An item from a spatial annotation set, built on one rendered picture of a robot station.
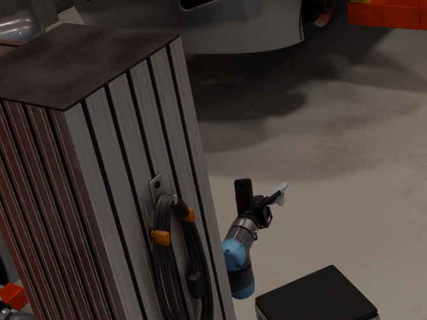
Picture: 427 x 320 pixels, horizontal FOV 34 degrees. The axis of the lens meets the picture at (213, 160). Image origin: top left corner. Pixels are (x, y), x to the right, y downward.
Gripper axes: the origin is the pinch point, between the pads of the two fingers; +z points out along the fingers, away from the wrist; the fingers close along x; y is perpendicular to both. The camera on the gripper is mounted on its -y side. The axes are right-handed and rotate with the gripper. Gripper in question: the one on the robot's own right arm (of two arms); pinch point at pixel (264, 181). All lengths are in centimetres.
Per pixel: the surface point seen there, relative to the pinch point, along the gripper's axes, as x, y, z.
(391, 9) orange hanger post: -12, 53, 297
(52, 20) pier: -407, 59, 464
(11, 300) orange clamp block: -91, 24, -28
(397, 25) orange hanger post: -10, 65, 296
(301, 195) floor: -58, 115, 168
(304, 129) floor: -74, 112, 247
